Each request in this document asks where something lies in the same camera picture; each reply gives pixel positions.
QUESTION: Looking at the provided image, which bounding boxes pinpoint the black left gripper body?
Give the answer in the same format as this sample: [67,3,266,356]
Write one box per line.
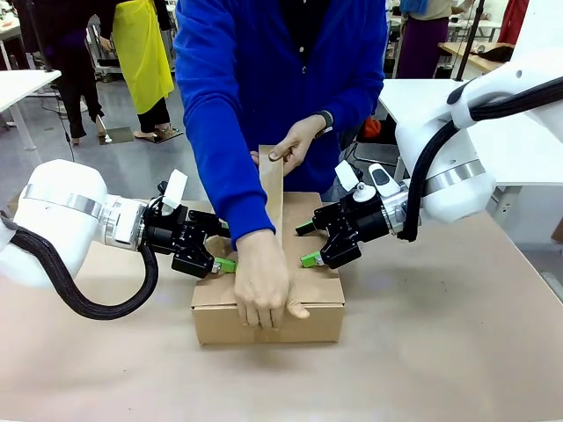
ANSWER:
[141,202,210,258]

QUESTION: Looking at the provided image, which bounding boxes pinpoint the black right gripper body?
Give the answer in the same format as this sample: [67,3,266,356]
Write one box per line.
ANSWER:
[323,191,397,256]

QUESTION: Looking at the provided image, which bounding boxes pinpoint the brown cardboard box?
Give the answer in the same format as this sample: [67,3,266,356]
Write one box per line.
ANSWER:
[190,191,347,349]

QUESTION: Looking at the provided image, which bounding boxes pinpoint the person's left forearm blue sleeve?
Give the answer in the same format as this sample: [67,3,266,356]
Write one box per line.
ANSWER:
[314,25,389,133]

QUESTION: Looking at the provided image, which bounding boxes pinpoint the person's right forearm blue sleeve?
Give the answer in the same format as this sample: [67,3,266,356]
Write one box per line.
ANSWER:
[173,25,277,252]

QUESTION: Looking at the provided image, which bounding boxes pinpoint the person's right hand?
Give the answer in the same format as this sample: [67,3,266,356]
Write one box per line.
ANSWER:
[232,229,311,331]

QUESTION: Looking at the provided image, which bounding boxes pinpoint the person's left hand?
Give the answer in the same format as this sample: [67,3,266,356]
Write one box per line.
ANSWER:
[249,114,327,172]

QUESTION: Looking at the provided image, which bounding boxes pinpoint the black wristwatch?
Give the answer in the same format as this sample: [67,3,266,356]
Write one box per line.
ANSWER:
[313,110,334,135]

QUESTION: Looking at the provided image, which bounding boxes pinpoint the person's blue sweater torso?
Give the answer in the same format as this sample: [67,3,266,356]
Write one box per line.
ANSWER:
[173,0,389,207]

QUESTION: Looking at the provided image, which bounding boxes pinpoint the white work table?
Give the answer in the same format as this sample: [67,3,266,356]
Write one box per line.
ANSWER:
[0,69,62,153]
[377,77,563,247]

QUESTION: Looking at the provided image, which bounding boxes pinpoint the bystander in yellow apron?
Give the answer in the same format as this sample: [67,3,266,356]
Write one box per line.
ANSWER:
[99,0,179,144]

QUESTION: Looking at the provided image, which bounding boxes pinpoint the bystander in black clothes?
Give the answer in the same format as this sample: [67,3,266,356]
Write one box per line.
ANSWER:
[17,0,116,149]

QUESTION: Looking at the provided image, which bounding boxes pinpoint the bystander in purple skirt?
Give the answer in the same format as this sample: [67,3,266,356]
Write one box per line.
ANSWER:
[392,0,454,80]

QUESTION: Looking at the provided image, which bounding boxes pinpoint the wooden top table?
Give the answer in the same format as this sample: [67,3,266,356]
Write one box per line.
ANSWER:
[437,40,515,75]

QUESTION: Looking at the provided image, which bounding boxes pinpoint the black tripod pole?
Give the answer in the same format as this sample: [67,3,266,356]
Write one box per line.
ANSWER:
[454,0,487,83]

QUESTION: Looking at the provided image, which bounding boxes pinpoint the red garment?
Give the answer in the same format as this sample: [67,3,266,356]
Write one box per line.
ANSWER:
[496,0,531,45]

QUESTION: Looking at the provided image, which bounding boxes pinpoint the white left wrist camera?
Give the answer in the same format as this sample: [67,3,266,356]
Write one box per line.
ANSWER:
[158,168,189,217]

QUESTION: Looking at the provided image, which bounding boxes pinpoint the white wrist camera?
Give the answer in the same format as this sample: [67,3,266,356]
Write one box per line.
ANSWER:
[333,160,400,198]
[158,168,189,217]

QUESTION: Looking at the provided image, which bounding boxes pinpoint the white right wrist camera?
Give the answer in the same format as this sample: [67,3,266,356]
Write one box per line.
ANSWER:
[333,160,400,198]

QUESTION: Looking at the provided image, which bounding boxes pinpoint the black right arm cable sleeve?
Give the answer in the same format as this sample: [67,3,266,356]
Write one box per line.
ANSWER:
[397,75,563,244]

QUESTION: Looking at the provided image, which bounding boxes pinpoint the black arm cable sleeve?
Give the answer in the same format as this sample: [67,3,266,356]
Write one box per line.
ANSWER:
[0,210,160,321]
[397,75,563,244]

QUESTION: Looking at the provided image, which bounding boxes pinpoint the black left arm cable sleeve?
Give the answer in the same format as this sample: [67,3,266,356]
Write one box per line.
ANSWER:
[0,210,160,321]

